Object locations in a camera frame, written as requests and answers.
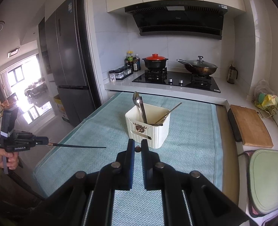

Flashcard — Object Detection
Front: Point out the dark sauce bottle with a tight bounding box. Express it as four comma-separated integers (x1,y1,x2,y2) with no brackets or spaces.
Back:
133,54,141,72

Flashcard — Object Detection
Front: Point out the black range hood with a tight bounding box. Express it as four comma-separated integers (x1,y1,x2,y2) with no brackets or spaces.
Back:
125,0,229,40

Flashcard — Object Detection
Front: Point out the dining table with chairs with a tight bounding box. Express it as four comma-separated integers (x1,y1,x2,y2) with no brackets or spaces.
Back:
24,76,48,106

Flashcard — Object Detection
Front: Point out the black gas hob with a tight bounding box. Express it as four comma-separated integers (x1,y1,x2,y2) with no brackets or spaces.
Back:
132,67,221,93

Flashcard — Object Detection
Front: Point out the green cutting board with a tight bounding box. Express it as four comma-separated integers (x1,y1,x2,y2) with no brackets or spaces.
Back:
247,149,278,217

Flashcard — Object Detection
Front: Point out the wire rack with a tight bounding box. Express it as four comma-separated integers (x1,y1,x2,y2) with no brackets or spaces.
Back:
255,101,278,121

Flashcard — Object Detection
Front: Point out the steel wok with lid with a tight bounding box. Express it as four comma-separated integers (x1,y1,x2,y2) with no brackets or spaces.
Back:
177,56,218,77

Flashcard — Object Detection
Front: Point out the glass french press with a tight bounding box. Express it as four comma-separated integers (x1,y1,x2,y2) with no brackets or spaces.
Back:
227,64,238,84

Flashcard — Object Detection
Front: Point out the wooden cutting board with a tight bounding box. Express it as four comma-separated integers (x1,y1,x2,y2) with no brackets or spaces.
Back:
230,104,274,149

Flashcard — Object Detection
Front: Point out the black clay pot red lid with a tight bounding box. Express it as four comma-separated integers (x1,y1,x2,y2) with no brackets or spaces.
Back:
142,54,169,70

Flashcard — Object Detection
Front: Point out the yellow cloth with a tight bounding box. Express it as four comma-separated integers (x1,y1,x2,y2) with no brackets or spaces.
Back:
265,94,278,106

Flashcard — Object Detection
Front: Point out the large silver spoon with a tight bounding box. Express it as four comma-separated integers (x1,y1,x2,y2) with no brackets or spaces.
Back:
133,91,149,125

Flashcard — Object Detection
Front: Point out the grey refrigerator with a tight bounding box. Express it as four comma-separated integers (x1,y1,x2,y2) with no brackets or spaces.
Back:
45,0,92,128

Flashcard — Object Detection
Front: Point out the black chopstick brown band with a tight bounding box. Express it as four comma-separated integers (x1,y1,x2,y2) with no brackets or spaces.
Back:
48,142,107,149

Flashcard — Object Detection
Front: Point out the silver metal chopstick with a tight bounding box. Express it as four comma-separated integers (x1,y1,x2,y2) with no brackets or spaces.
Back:
153,102,183,126
156,111,171,125

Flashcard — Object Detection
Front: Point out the cream utensil holder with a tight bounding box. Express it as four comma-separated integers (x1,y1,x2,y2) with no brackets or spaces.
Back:
125,104,171,149

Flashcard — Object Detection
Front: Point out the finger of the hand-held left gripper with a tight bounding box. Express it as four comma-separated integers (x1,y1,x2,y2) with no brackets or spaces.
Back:
14,132,50,147

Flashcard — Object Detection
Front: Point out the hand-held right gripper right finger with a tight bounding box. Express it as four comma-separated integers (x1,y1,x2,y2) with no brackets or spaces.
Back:
141,139,250,226

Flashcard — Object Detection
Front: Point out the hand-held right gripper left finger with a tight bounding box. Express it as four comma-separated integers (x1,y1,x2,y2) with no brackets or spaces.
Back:
35,138,136,226

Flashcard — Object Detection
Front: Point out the black cable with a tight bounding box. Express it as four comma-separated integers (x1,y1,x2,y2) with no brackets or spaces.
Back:
8,169,46,200

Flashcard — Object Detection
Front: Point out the yellow cardboard box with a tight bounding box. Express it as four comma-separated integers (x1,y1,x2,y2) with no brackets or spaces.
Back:
53,94,70,124

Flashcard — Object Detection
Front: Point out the yellow capped sauce bottle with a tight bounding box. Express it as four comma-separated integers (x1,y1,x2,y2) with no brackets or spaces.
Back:
126,50,134,72

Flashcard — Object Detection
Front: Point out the teal woven mat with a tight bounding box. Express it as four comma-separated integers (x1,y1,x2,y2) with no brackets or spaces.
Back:
33,92,224,226

